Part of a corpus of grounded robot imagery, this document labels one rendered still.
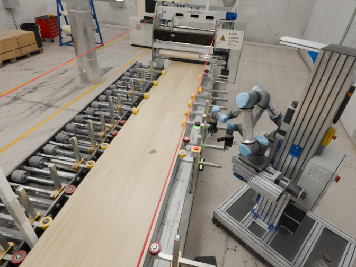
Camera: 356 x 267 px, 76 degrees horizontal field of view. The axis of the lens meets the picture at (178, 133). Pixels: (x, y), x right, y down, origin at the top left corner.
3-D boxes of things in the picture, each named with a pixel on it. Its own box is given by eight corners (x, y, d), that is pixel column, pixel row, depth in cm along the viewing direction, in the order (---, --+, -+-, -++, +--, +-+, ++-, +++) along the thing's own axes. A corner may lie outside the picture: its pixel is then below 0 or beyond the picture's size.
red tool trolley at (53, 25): (63, 38, 894) (58, 15, 848) (52, 43, 833) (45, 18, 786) (52, 37, 899) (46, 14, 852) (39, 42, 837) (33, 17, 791)
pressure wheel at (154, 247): (151, 263, 152) (151, 254, 146) (147, 252, 158) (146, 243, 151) (162, 257, 156) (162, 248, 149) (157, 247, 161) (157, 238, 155)
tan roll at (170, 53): (225, 62, 455) (226, 55, 448) (224, 63, 445) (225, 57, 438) (155, 53, 474) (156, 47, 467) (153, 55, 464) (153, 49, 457)
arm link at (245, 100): (260, 154, 194) (259, 90, 179) (247, 159, 188) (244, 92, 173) (250, 151, 204) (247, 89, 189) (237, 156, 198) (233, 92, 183)
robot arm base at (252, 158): (267, 159, 210) (270, 150, 204) (258, 166, 201) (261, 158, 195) (252, 151, 218) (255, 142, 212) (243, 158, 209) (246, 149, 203)
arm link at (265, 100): (277, 97, 201) (250, 141, 225) (270, 92, 210) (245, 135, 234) (267, 95, 197) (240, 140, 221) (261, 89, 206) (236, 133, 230)
